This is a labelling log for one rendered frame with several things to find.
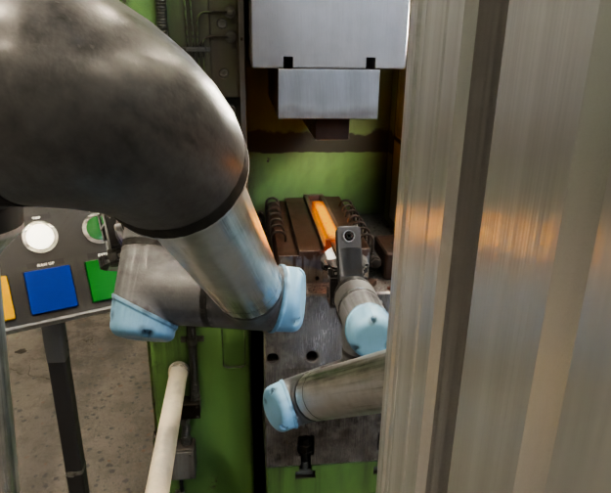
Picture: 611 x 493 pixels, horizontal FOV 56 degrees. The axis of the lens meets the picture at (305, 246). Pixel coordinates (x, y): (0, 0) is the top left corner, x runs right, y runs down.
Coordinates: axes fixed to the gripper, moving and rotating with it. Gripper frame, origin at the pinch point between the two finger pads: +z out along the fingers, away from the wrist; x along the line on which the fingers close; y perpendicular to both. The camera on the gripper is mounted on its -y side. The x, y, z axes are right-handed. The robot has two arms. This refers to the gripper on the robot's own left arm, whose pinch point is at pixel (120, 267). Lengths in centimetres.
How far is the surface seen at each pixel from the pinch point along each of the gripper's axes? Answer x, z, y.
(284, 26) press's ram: -36, -10, 38
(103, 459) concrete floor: -6, 128, -49
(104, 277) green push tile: 1.1, 10.4, 0.3
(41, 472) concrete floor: 14, 131, -47
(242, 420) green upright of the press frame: -33, 54, -39
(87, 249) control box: 2.8, 11.2, 5.9
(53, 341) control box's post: 10.0, 28.6, -8.2
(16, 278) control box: 15.0, 11.2, 3.0
